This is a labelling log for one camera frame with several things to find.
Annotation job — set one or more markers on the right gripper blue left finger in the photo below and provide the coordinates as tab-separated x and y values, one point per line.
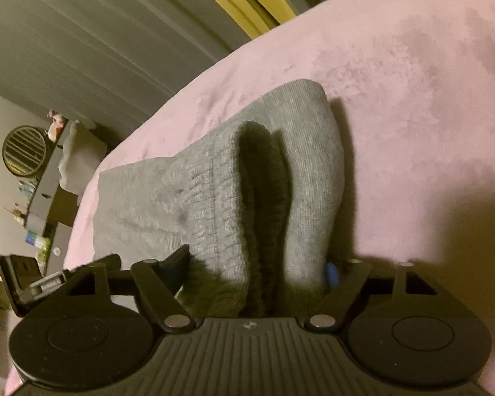
157	283

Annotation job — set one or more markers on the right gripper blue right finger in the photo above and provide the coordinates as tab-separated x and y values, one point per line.
330	314

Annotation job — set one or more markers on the grey sweatpants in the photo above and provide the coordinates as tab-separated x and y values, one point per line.
255	201

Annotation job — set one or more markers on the blue white box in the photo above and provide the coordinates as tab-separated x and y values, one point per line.
36	240

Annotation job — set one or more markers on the dark vanity desk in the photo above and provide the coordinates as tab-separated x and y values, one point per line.
51	213

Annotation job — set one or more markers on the round vanity mirror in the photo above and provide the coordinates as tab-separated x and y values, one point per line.
25	151

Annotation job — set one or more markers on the grey upholstered chair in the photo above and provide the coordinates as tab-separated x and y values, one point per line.
82	154

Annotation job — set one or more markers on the pink plush toy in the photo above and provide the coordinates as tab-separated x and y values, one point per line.
57	126

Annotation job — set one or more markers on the pink bed blanket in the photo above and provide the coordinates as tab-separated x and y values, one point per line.
411	84

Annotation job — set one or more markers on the grey-green curtain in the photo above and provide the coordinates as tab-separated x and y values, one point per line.
111	63

